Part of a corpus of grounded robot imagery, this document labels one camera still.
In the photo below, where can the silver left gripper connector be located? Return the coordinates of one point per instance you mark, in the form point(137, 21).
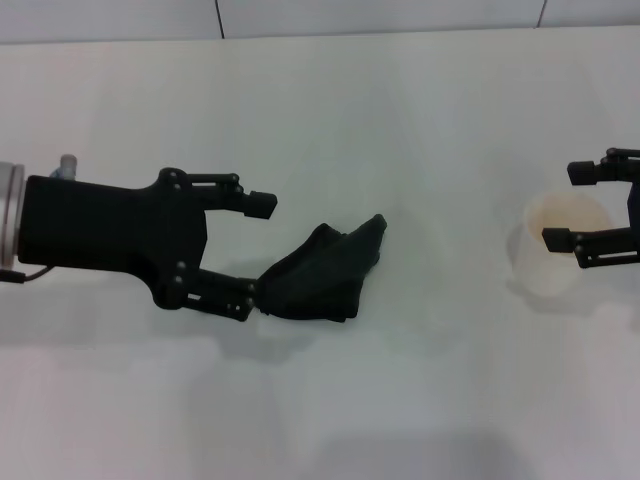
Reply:
point(65, 167)

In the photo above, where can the white paper cup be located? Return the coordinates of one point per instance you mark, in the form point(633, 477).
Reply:
point(540, 270)

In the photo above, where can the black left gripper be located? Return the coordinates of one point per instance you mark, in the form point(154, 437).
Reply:
point(115, 230)

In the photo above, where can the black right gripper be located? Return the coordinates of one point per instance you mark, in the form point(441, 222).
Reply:
point(634, 205)

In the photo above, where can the dark blue rag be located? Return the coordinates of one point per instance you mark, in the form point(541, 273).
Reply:
point(320, 280)

